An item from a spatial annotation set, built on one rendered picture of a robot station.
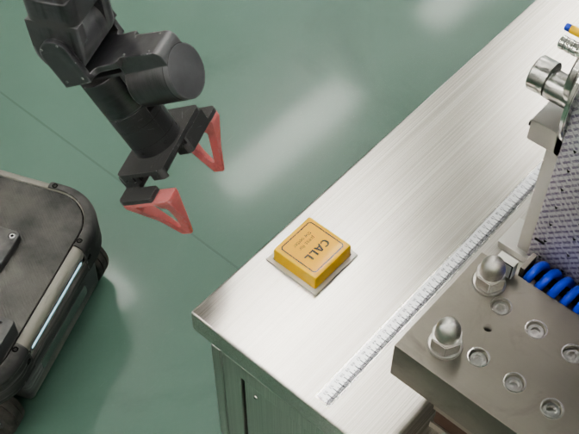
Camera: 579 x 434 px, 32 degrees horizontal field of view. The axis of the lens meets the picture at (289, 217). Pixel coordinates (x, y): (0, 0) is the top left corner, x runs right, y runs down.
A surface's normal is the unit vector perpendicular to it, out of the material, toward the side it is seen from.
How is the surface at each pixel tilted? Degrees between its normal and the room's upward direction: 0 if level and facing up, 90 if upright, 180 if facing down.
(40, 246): 0
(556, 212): 90
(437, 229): 0
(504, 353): 0
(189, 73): 60
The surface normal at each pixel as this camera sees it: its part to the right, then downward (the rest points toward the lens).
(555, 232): -0.66, 0.59
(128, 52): -0.40, -0.66
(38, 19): -0.38, 0.73
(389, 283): 0.00, -0.61
